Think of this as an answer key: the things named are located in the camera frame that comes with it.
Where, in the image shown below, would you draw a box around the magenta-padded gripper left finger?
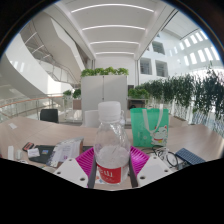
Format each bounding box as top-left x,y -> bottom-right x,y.
53,147 -> 98,189

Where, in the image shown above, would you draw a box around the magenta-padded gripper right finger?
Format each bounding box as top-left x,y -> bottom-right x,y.
129,145 -> 174,188

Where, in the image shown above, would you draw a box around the clear red-labelled water bottle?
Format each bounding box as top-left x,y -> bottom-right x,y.
93,100 -> 131,185

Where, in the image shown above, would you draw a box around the white printed booklet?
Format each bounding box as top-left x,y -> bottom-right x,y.
46,136 -> 85,168

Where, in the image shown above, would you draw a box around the black notebook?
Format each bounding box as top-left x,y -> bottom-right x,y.
29,144 -> 58,164

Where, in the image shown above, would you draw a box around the green cat-print tote bag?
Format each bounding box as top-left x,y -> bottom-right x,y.
129,107 -> 170,148

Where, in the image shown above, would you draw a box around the red and black phone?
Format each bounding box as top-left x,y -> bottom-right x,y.
21,141 -> 36,153

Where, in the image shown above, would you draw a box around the white office chair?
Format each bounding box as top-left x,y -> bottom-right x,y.
83,109 -> 101,129

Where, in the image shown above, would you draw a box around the clear white-lidded shaker bottle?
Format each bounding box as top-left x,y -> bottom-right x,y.
119,109 -> 127,129

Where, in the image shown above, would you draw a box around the black office chair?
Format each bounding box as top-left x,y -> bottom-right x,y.
39,108 -> 60,124

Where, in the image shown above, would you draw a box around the white power strip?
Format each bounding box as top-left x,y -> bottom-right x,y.
7,145 -> 15,161

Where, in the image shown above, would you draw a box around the brown planter with green plants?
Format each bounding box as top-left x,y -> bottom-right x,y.
71,88 -> 83,111

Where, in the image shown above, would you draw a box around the dark planter with green plants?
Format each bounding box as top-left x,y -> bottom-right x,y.
127,87 -> 151,109

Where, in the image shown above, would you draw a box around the green hedge row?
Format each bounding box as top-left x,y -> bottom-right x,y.
139,68 -> 224,134

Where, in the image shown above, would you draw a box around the white cabinet topped with plants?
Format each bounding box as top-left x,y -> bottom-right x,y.
80,67 -> 130,126

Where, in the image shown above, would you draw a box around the black tangled cables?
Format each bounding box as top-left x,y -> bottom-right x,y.
146,144 -> 179,168

